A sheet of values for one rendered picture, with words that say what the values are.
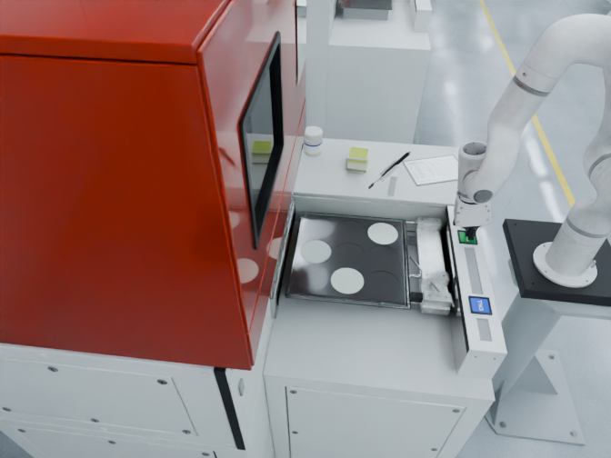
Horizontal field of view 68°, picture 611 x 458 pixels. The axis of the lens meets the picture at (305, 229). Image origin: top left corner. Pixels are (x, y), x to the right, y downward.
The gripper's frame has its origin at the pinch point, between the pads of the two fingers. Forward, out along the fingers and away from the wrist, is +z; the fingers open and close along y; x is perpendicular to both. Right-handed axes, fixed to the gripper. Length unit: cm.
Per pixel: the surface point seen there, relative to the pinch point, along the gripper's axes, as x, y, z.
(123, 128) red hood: -66, -46, -86
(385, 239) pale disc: 2.2, -26.3, 3.1
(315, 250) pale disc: -5.5, -48.4, -1.7
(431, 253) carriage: -0.3, -12.0, 8.2
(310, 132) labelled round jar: 38, -52, -19
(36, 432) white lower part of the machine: -66, -118, -2
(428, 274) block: -12.2, -13.6, 5.0
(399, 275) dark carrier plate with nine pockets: -12.9, -22.3, 3.9
